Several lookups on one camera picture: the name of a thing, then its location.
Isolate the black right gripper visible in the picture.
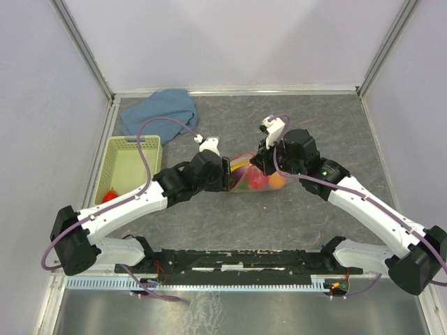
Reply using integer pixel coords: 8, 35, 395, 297
249, 135, 303, 177

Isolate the purple eggplant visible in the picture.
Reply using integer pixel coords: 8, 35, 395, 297
231, 165, 250, 184

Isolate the clear zip top bag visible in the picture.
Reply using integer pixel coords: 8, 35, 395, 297
230, 152, 287, 193

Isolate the orange peach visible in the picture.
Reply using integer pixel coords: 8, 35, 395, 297
268, 172, 286, 190

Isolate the red apple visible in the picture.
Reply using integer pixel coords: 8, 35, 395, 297
245, 166, 268, 191

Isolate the yellow banana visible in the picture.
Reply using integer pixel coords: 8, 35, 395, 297
230, 154, 251, 170

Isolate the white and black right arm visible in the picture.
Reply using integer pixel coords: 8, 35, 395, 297
251, 126, 446, 295

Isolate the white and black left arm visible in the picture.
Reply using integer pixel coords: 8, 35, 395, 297
50, 150, 231, 276

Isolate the blue cloth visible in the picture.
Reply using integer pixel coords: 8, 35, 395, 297
120, 89, 198, 145

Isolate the pale green perforated basket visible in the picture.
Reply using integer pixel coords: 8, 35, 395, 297
93, 135, 163, 205

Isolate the red pepper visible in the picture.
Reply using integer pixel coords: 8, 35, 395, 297
102, 189, 118, 203

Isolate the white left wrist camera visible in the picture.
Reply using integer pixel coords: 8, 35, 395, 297
193, 134, 221, 158

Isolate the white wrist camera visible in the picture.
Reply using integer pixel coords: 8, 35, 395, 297
260, 114, 290, 149
193, 134, 221, 158

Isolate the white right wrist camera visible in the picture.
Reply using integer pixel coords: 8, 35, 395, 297
260, 114, 290, 149

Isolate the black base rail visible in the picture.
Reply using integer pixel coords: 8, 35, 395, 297
130, 249, 363, 286

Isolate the light blue cable duct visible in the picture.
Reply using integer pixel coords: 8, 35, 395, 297
65, 275, 332, 291

